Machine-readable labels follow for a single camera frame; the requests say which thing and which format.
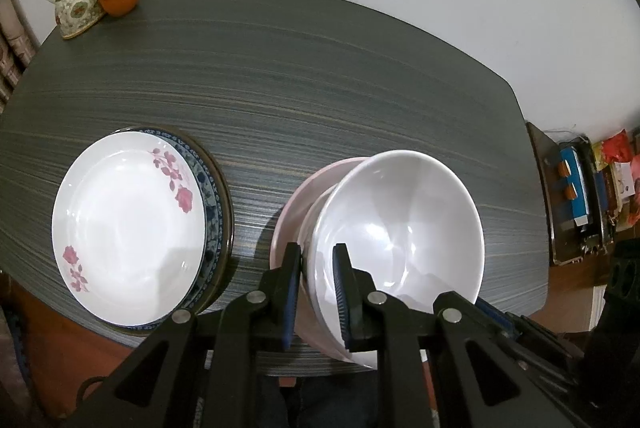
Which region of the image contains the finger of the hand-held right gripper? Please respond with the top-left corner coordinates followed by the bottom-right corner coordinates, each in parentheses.
top-left (475, 297), bottom-right (531, 344)

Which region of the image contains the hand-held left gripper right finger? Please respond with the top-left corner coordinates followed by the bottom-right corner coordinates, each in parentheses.
top-left (331, 243), bottom-right (591, 428)

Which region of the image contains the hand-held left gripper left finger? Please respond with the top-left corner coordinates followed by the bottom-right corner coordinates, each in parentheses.
top-left (65, 242), bottom-right (303, 428)

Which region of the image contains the pink bowl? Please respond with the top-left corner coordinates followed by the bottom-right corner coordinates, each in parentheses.
top-left (269, 156), bottom-right (371, 364)

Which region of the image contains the white bowl with rabbit print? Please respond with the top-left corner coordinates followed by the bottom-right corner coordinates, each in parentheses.
top-left (302, 150), bottom-right (487, 369)

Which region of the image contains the blue floral porcelain plate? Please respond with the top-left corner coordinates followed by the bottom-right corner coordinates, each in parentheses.
top-left (112, 125), bottom-right (235, 336)

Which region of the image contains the white plate with pink flowers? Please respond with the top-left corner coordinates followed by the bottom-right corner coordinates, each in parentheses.
top-left (51, 130), bottom-right (207, 328)

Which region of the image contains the blue box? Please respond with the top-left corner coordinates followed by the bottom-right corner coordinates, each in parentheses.
top-left (559, 147), bottom-right (592, 229)

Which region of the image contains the red packet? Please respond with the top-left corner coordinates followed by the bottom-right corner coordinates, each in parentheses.
top-left (600, 130), bottom-right (636, 163)

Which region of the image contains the beige patterned curtain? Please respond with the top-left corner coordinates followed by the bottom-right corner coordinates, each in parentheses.
top-left (0, 0), bottom-right (41, 109)

